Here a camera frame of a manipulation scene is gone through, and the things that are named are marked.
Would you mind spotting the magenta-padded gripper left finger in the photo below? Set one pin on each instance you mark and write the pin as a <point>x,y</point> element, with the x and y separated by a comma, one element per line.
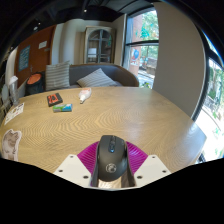
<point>71,168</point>

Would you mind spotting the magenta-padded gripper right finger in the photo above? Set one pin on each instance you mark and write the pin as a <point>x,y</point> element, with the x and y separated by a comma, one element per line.
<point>149,168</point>

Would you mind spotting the black computer mouse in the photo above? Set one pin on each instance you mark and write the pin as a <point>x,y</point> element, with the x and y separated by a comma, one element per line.
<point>112,156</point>

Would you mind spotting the green and blue pack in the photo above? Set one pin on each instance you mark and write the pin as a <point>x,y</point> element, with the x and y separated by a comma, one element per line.
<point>62,107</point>

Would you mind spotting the black and orange box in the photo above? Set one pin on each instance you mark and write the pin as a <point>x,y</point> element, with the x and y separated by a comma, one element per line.
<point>54,99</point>

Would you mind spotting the white and pink bottle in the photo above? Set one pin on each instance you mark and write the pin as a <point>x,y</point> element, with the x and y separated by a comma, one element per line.
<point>84,95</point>

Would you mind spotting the white printed paper sheet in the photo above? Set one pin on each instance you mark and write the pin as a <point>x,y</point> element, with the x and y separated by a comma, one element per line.
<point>14,113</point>

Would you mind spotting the striped grey cushion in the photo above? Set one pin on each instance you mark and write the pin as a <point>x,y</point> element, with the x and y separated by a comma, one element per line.
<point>57,75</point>
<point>96,79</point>

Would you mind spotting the black and orange round basket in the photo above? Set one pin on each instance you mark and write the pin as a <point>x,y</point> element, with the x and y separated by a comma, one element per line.
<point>34,82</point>

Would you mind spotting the clear acrylic sign stand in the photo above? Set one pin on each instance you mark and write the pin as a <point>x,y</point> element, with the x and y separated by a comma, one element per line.
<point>13,89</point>

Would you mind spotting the grey sofa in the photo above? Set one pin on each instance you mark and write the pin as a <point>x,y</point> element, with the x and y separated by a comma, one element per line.
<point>110,75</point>

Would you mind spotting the arched wooden cabinet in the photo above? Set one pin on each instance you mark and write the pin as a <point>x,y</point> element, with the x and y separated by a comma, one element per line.
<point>98,45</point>

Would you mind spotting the blue wall poster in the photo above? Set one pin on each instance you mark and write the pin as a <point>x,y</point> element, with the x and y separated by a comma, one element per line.
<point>24,58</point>

